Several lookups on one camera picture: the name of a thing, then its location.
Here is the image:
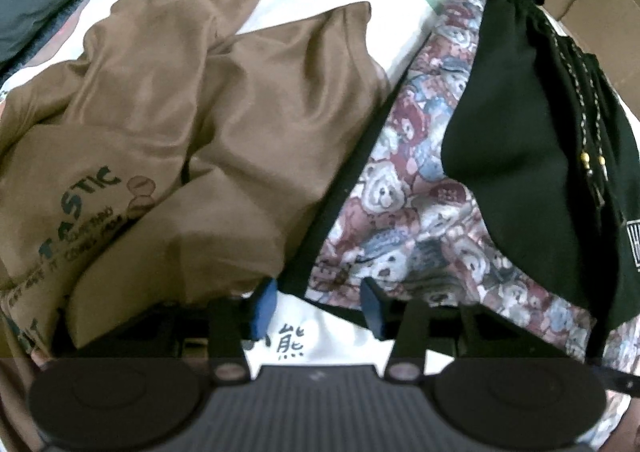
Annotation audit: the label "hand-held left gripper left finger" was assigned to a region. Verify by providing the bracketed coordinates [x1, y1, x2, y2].
[74, 278, 279, 385]

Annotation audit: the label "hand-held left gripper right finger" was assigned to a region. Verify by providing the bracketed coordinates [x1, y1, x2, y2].
[361, 277, 507, 385]

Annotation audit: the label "brown printed t-shirt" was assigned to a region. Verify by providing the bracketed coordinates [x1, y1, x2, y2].
[0, 0, 392, 452]

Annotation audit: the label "black pants with bear print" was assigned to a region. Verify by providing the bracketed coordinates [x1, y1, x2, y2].
[277, 0, 640, 399]

